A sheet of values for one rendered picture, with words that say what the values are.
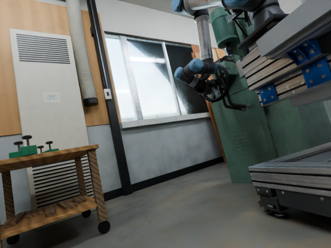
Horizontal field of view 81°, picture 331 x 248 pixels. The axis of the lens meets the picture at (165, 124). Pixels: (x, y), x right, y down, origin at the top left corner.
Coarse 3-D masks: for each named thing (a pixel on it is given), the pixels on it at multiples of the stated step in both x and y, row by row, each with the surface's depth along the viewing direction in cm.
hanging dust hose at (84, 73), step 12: (72, 0) 229; (72, 12) 226; (72, 24) 223; (72, 36) 221; (84, 48) 222; (84, 60) 218; (84, 72) 215; (84, 84) 214; (84, 96) 213; (96, 96) 218
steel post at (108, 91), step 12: (96, 12) 253; (96, 24) 249; (96, 36) 245; (96, 48) 244; (108, 72) 242; (108, 84) 238; (108, 96) 231; (108, 108) 231; (120, 132) 232; (120, 144) 228; (120, 156) 225; (120, 168) 222; (120, 180) 225
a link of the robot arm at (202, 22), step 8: (192, 16) 123; (200, 16) 119; (208, 16) 120; (200, 24) 120; (200, 32) 120; (208, 32) 120; (200, 40) 121; (208, 40) 120; (200, 48) 122; (208, 48) 120; (200, 56) 123; (208, 56) 120; (208, 64) 119; (216, 64) 123; (208, 72) 121
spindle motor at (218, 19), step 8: (216, 8) 169; (216, 16) 169; (224, 16) 167; (216, 24) 170; (224, 24) 166; (232, 24) 168; (216, 32) 171; (224, 32) 166; (232, 32) 166; (216, 40) 175; (224, 40) 166; (232, 40) 169
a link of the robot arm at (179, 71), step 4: (180, 68) 120; (176, 72) 122; (180, 72) 120; (176, 76) 121; (180, 76) 121; (184, 76) 120; (192, 76) 123; (180, 80) 125; (184, 80) 123; (188, 80) 123; (192, 80) 124; (188, 84) 126
